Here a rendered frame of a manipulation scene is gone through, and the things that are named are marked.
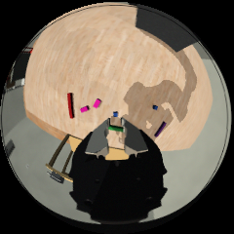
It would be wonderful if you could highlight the purple rod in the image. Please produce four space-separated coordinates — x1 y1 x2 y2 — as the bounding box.
155 121 167 137

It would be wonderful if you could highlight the small magenta block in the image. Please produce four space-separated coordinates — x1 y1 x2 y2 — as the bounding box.
94 98 101 108
80 105 90 112

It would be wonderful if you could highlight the dark red rod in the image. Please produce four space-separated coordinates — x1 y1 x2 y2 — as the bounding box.
67 93 74 119

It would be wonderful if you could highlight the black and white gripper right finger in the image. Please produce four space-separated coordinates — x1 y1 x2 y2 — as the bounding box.
121 117 167 175

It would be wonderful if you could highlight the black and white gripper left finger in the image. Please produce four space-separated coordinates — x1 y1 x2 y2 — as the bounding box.
68 118 110 179

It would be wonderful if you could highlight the green rod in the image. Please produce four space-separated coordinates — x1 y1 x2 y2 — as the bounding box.
108 125 123 132

